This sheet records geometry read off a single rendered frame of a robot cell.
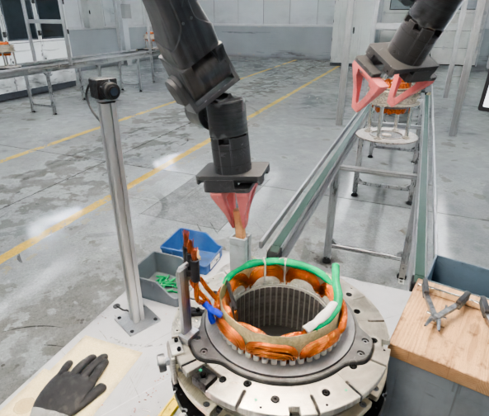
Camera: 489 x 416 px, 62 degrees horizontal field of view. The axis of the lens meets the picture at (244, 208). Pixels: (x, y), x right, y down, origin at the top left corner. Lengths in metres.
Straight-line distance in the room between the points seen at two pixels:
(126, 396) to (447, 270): 0.72
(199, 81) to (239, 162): 0.13
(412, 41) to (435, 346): 0.44
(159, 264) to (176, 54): 0.88
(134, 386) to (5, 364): 1.44
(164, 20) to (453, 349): 0.59
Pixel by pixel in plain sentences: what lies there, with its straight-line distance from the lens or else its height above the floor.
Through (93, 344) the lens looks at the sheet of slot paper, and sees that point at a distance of 1.11.
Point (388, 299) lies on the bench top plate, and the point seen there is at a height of 0.78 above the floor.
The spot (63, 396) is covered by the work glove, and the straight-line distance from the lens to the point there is 1.00.
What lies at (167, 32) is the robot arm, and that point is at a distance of 0.51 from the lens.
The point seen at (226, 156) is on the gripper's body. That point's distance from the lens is 0.59.
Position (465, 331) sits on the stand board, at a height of 1.06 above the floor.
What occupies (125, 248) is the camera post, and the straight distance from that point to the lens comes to 1.00.
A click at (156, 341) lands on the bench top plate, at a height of 0.78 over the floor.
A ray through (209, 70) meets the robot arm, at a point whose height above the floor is 1.45.
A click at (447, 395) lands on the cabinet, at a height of 1.01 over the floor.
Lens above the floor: 1.51
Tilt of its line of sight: 26 degrees down
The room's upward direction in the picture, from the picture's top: straight up
